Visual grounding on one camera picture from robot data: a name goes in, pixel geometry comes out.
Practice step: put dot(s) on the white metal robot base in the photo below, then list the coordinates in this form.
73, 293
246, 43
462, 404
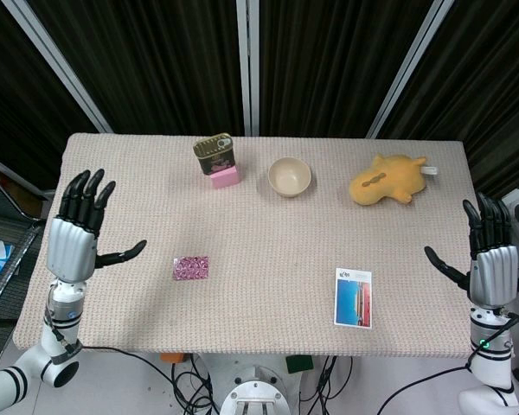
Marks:
259, 389

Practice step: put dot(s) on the magenta patterned packet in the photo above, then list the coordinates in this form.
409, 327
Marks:
191, 268

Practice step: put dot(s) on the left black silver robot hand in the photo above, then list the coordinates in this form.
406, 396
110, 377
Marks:
71, 250

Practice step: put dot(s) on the pink cube block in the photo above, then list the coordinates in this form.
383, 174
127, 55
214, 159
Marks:
226, 179

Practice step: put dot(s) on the yellow plush toy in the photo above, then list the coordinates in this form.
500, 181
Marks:
385, 181

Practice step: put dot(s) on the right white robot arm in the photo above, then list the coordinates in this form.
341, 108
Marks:
491, 333

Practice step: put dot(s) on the blue red postcard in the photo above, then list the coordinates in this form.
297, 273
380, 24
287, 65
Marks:
352, 302

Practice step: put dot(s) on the beige woven tablecloth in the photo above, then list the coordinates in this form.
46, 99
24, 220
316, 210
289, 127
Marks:
259, 242

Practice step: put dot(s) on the grey metal chair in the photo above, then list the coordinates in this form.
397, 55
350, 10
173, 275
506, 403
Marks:
8, 225

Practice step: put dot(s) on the beige bowl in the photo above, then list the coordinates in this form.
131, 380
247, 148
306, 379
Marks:
289, 175

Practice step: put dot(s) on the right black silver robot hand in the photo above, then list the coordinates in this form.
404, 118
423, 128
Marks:
495, 276

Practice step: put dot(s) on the white partition frame post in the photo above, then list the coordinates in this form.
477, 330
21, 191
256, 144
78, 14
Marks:
247, 65
59, 65
411, 65

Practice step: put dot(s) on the black curtain panel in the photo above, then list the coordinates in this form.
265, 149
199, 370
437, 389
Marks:
493, 86
155, 65
8, 86
328, 65

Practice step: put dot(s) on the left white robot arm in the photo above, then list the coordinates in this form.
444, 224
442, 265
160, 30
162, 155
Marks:
62, 315

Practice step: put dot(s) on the dark luncheon meat can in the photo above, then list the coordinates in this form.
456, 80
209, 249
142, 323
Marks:
214, 157

